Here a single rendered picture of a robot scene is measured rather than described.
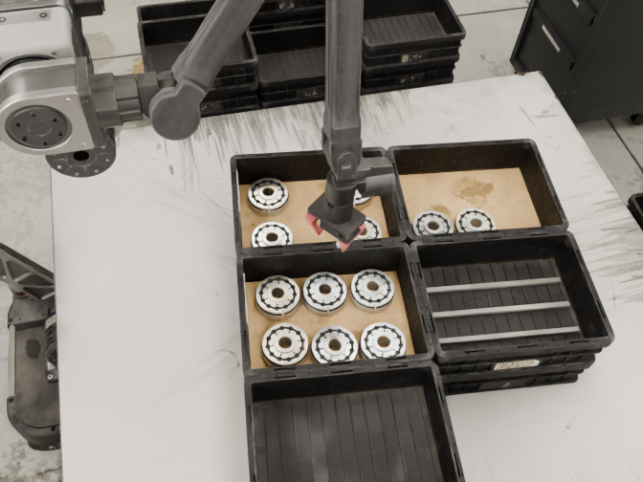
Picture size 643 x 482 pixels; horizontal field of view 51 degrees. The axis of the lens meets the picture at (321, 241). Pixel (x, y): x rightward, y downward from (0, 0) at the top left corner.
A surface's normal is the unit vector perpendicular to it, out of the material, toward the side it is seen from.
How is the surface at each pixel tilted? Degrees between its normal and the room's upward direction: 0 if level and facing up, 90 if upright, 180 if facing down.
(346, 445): 0
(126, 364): 0
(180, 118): 71
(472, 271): 0
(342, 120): 58
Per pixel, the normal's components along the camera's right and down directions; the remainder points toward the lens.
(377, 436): 0.05, -0.57
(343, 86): 0.20, 0.57
